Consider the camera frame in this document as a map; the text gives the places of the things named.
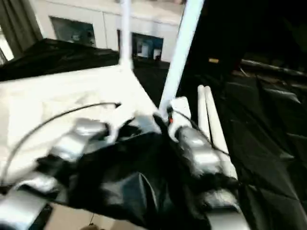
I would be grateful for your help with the silver metal rail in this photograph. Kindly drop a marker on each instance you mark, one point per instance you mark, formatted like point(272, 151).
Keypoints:
point(273, 67)

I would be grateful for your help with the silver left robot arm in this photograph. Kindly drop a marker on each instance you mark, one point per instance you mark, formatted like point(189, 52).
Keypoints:
point(72, 143)

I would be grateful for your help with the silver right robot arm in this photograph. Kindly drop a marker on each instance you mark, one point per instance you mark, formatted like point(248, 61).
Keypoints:
point(201, 153)

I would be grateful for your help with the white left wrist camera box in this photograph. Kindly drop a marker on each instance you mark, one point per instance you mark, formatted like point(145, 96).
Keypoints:
point(120, 117)

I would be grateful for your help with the grey curtain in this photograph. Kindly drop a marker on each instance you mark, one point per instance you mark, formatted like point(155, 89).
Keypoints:
point(17, 24)

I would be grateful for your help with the white glass-door cabinet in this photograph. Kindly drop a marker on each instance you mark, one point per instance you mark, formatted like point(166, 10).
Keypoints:
point(81, 19)

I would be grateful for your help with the small yellow label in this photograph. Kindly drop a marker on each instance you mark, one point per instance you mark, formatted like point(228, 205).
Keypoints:
point(214, 61)

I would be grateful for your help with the white plastic table leg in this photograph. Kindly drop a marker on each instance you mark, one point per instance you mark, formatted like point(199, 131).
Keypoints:
point(126, 33)
point(218, 129)
point(180, 52)
point(203, 110)

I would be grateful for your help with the black work mat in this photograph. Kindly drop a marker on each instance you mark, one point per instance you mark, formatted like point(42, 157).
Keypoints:
point(268, 124)

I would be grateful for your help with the white plastic table top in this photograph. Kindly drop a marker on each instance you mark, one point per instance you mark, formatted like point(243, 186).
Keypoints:
point(57, 96)

